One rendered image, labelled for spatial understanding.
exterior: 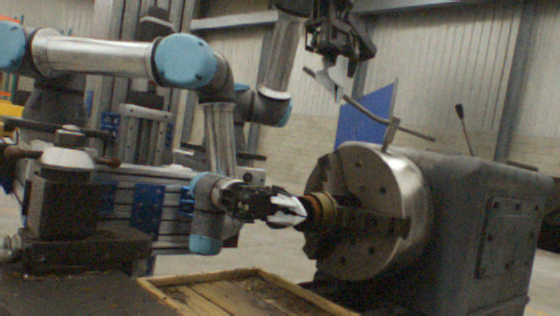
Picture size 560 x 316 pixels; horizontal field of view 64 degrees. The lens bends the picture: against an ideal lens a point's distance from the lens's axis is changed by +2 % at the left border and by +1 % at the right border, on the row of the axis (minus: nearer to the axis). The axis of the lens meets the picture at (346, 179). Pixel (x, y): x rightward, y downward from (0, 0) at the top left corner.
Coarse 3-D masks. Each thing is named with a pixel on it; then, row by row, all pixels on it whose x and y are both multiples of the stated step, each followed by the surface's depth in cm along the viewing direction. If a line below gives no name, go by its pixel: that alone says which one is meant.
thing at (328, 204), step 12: (324, 192) 94; (312, 204) 89; (324, 204) 90; (336, 204) 95; (312, 216) 88; (324, 216) 90; (336, 216) 92; (300, 228) 90; (312, 228) 90; (324, 228) 92
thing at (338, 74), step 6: (336, 60) 89; (342, 60) 89; (336, 66) 88; (342, 66) 90; (330, 72) 87; (336, 72) 88; (342, 72) 90; (330, 78) 87; (336, 78) 88; (342, 78) 90; (348, 78) 90; (336, 84) 89; (342, 84) 90; (348, 84) 90; (342, 90) 90; (336, 96) 91; (342, 96) 91
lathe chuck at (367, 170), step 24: (360, 168) 100; (384, 168) 95; (408, 168) 100; (360, 192) 99; (384, 192) 95; (408, 192) 94; (408, 216) 93; (336, 240) 103; (360, 240) 98; (384, 240) 94; (408, 240) 94; (336, 264) 102; (360, 264) 98; (384, 264) 93
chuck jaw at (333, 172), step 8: (336, 152) 105; (320, 160) 103; (328, 160) 101; (336, 160) 102; (320, 168) 102; (328, 168) 101; (336, 168) 101; (320, 176) 100; (328, 176) 98; (336, 176) 100; (344, 176) 103; (320, 184) 96; (328, 184) 97; (336, 184) 99; (344, 184) 101; (312, 192) 98; (328, 192) 96; (336, 192) 98; (344, 192) 100; (336, 200) 102
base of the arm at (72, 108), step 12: (36, 84) 116; (36, 96) 115; (48, 96) 115; (60, 96) 117; (72, 96) 119; (24, 108) 116; (36, 108) 115; (48, 108) 115; (60, 108) 116; (72, 108) 118; (84, 108) 123; (36, 120) 114; (48, 120) 115; (60, 120) 116; (72, 120) 118; (84, 120) 122
